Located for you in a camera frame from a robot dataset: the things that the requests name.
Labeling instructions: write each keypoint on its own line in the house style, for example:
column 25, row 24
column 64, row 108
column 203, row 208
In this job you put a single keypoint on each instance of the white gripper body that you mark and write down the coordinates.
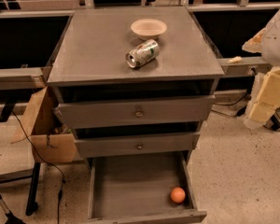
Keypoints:
column 277, row 44

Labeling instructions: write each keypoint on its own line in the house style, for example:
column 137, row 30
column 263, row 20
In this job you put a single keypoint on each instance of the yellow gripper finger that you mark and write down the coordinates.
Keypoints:
column 253, row 45
column 265, row 99

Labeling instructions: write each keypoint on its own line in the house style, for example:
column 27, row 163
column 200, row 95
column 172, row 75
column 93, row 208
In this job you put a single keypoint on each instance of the orange fruit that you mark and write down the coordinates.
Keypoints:
column 178, row 195

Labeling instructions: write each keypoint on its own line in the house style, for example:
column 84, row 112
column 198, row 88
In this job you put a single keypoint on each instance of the grey top drawer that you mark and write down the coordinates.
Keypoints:
column 136, row 112

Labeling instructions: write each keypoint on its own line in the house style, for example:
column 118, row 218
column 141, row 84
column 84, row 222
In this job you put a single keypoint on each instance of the grey drawer cabinet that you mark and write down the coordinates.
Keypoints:
column 91, row 65

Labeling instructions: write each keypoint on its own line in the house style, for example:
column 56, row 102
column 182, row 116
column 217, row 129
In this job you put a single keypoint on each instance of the grey open bottom drawer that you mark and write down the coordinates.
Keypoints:
column 135, row 189

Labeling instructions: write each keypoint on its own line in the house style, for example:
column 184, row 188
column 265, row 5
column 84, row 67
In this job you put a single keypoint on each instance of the grey middle drawer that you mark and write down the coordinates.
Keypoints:
column 136, row 144

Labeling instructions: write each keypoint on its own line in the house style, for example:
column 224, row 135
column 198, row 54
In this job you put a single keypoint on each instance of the small beige foam piece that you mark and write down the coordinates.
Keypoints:
column 234, row 59

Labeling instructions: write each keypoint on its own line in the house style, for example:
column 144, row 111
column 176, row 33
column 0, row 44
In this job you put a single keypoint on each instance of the crushed silver soda can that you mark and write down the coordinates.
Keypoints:
column 142, row 54

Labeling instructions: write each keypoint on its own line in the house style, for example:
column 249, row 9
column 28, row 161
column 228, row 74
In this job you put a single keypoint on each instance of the beige bowl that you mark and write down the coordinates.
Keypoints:
column 147, row 29

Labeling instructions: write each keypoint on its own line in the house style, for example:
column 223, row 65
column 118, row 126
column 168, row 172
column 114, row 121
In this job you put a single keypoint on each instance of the brown cardboard box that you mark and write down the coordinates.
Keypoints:
column 39, row 124

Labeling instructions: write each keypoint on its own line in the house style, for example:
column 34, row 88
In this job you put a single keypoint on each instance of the black table leg left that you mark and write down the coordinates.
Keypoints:
column 32, row 205

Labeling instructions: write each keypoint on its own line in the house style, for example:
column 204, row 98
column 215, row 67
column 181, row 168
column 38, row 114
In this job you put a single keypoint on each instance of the black tripod leg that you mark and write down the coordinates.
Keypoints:
column 11, row 219

